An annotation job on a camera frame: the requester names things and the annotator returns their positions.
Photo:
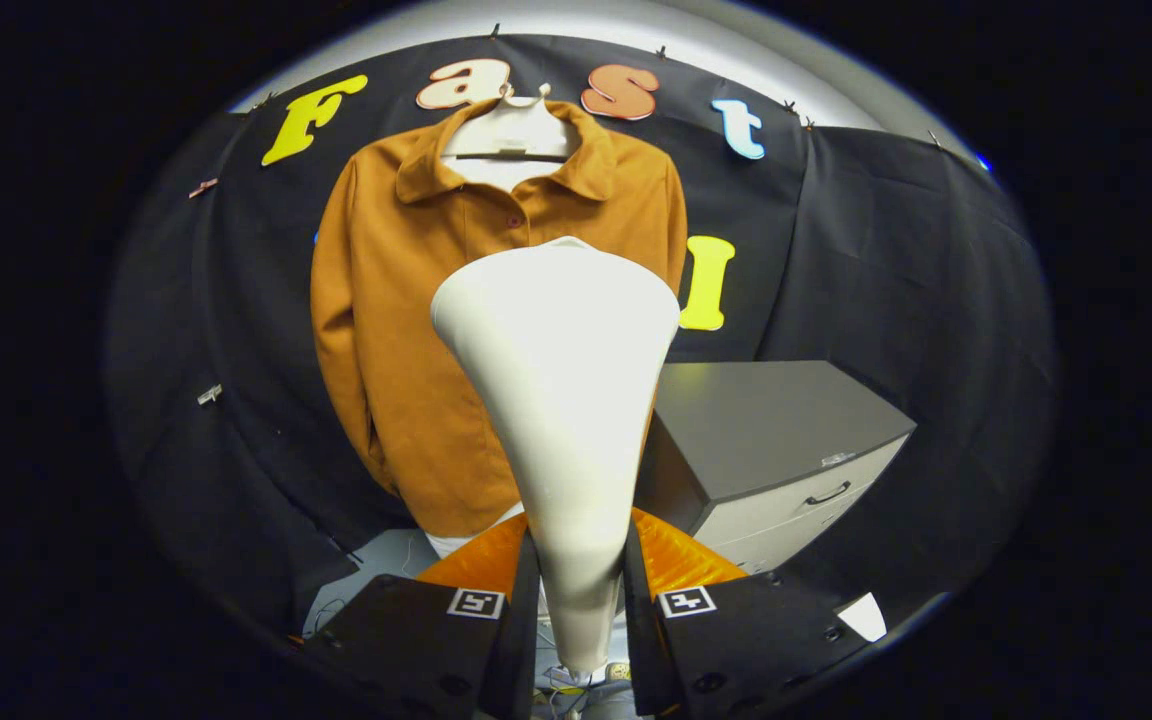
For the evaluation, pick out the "white paper tag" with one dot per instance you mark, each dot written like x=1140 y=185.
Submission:
x=863 y=618

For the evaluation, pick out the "white mannequin torso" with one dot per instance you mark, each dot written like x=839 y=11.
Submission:
x=511 y=130

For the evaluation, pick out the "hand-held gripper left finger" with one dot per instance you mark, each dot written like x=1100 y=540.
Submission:
x=416 y=640

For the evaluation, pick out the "pink clip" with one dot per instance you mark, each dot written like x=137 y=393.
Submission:
x=203 y=188

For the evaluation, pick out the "white garment steamer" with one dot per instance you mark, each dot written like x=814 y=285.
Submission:
x=561 y=400

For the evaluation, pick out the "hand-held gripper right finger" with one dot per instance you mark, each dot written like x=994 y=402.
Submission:
x=736 y=640

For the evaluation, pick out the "black backdrop cloth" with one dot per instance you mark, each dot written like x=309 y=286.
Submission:
x=886 y=300

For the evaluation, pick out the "silver clip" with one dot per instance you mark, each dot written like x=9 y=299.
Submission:
x=210 y=394

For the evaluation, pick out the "row of black clips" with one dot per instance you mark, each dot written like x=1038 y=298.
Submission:
x=495 y=31

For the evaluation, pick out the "orange button-up shirt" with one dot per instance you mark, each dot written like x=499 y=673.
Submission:
x=386 y=350

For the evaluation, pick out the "grey drawer cabinet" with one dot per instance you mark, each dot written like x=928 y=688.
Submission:
x=766 y=420

